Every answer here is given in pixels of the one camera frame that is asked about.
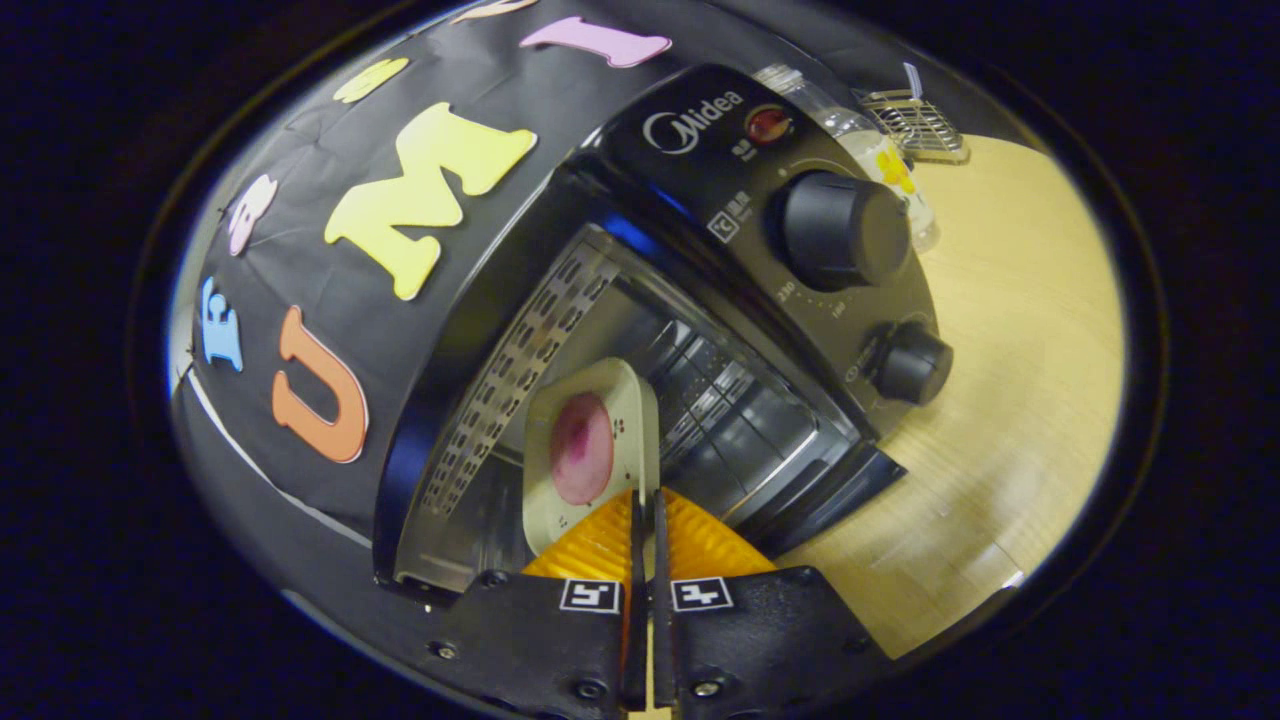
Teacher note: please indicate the black electric oven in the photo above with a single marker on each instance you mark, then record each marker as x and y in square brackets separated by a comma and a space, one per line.
[700, 190]

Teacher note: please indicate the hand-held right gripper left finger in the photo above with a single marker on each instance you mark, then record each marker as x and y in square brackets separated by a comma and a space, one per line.
[540, 650]

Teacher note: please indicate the pink round food slice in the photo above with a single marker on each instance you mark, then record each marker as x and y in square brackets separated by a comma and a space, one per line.
[582, 450]

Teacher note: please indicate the white square plate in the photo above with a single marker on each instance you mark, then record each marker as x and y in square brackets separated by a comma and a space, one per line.
[630, 430]

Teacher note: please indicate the clear glass bottle yellow label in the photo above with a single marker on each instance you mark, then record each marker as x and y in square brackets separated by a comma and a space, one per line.
[890, 170]

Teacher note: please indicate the small spoon in holder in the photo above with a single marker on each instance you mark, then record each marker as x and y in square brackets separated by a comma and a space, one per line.
[912, 80]

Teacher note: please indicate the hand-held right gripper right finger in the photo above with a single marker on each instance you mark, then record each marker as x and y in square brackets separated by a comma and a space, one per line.
[760, 640]

